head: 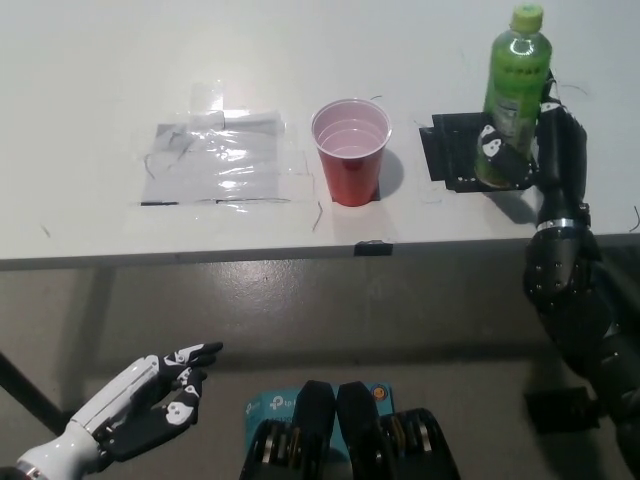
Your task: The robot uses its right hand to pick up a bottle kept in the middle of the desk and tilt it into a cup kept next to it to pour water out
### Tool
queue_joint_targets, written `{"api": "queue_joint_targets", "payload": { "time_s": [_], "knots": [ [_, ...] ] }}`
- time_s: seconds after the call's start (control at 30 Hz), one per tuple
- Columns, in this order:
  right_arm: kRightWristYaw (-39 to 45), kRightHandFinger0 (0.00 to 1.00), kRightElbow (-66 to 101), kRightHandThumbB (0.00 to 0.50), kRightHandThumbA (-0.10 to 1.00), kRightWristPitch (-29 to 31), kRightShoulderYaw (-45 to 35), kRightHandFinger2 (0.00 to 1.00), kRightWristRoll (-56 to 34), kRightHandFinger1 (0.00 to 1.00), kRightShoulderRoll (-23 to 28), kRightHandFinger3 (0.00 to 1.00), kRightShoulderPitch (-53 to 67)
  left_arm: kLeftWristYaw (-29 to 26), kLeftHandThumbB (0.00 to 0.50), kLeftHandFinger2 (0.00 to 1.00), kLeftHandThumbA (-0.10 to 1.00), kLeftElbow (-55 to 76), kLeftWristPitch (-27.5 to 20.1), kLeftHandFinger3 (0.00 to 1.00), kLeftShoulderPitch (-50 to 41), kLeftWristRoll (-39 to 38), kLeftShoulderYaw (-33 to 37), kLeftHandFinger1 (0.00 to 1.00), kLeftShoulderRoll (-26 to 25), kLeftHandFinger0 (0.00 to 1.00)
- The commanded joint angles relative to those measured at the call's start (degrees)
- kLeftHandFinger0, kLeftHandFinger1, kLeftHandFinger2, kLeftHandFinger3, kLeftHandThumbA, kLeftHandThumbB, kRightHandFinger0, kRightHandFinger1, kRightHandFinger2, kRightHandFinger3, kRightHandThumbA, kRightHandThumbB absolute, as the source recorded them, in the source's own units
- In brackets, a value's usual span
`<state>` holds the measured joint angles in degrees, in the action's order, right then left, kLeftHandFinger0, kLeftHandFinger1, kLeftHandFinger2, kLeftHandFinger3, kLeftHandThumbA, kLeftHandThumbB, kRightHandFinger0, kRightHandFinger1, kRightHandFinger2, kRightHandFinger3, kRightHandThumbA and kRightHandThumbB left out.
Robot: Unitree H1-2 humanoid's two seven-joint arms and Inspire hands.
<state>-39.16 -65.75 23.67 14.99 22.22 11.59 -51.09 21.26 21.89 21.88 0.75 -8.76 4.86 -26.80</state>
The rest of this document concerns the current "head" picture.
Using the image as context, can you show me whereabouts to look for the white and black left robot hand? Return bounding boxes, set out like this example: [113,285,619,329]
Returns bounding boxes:
[16,341,225,480]

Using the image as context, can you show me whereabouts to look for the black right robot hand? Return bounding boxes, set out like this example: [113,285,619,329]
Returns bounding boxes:
[474,68,592,230]

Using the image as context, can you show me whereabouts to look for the green tea plastic bottle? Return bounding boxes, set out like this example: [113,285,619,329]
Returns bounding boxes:
[474,2,555,190]

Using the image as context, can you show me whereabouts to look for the red plastic cup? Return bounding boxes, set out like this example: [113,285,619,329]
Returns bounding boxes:
[310,97,393,206]

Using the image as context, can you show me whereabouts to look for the black table leg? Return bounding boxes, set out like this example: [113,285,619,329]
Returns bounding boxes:
[0,349,71,434]

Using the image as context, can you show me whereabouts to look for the black tape square patch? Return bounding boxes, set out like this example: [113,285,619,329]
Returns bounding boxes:
[418,112,541,194]

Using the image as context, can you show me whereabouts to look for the teal tp-link box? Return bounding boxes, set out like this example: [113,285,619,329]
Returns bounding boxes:
[244,382,401,471]

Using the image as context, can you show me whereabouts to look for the small black tape strip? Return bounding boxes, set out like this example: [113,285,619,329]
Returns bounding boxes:
[354,239,394,258]

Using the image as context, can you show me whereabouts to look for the black tape floor patch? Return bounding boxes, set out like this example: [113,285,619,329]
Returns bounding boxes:
[523,386,602,433]

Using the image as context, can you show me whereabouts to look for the taped clear plastic sheet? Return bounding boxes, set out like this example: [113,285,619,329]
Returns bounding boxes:
[141,110,296,207]

